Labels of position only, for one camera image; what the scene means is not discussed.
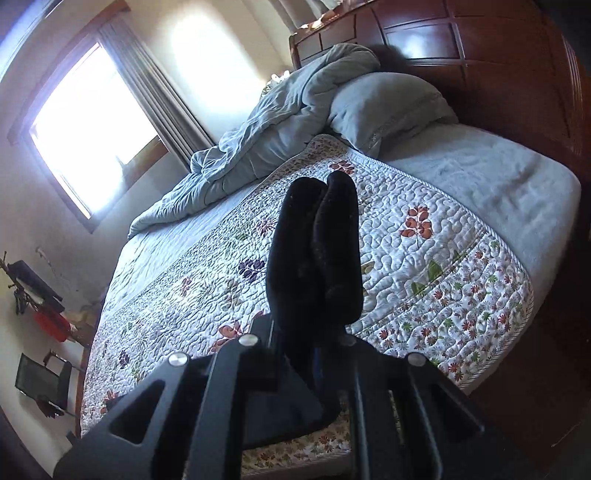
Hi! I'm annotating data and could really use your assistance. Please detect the window with wooden frame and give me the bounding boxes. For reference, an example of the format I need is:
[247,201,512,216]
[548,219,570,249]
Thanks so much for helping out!
[8,21,185,234]

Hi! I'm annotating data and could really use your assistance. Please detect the grey-blue duvet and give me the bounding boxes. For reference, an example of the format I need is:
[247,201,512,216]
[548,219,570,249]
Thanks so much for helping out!
[127,44,383,241]

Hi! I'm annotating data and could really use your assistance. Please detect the grey stuffed toy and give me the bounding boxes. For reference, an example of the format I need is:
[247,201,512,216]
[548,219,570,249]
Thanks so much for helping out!
[260,69,293,97]

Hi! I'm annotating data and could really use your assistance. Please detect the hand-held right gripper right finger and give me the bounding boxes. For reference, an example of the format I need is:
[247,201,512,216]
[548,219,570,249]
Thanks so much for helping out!
[339,332,539,480]

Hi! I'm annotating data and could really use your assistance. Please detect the floral quilted bedspread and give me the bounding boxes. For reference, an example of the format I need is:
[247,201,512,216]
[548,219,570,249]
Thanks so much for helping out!
[81,134,536,480]

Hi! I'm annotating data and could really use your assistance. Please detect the black mesh office chair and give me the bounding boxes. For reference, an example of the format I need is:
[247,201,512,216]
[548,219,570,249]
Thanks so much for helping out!
[14,352,78,420]

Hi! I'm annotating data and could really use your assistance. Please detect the grey-blue pillow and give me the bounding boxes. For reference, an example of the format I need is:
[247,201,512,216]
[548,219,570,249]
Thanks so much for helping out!
[327,71,460,157]

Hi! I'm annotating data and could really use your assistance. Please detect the dark hanging jacket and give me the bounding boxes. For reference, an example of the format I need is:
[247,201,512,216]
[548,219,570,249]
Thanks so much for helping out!
[8,260,66,313]

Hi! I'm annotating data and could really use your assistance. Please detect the dark red cloth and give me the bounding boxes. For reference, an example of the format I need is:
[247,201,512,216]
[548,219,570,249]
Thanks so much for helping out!
[38,396,66,420]

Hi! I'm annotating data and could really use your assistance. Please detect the wooden coat rack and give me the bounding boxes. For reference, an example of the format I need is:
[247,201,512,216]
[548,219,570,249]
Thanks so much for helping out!
[0,251,28,318]

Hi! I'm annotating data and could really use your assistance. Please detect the wooden headboard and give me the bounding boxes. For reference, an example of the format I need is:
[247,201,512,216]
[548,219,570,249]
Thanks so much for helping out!
[288,0,591,199]

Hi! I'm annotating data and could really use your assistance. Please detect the grey curtain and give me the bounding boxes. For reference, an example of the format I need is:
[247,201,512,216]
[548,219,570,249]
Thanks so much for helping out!
[98,21,217,161]

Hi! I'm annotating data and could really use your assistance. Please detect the red bag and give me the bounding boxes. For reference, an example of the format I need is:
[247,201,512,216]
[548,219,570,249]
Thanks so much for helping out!
[34,307,73,343]

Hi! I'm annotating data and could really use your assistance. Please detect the black pants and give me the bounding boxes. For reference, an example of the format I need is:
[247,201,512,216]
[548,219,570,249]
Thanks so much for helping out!
[267,172,365,428]

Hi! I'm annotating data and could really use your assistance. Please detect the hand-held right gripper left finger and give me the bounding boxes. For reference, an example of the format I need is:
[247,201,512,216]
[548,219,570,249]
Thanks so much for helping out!
[53,316,340,480]

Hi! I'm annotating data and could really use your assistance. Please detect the beige striped curtain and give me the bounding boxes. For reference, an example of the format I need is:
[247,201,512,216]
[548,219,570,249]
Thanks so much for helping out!
[272,0,358,29]

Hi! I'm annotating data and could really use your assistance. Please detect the cardboard box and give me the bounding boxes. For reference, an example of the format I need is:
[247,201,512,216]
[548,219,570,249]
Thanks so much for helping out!
[62,307,99,348]

